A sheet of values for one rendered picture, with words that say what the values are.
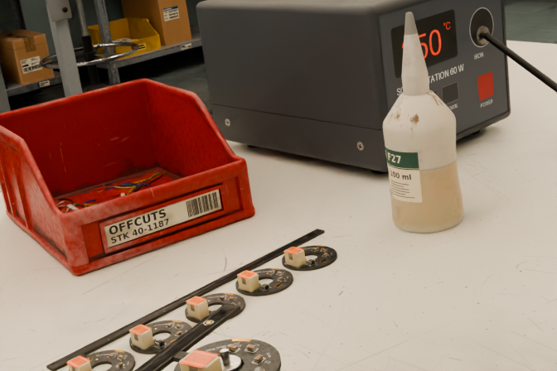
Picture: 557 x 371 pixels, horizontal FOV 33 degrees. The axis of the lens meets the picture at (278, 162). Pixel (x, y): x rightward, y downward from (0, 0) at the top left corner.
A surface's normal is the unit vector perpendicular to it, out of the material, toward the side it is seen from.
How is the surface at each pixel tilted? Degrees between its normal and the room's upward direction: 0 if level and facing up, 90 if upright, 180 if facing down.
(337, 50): 90
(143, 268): 0
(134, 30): 88
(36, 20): 90
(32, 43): 94
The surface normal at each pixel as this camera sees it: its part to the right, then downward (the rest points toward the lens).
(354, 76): -0.74, 0.30
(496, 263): -0.14, -0.94
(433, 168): 0.18, 0.28
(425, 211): -0.21, 0.33
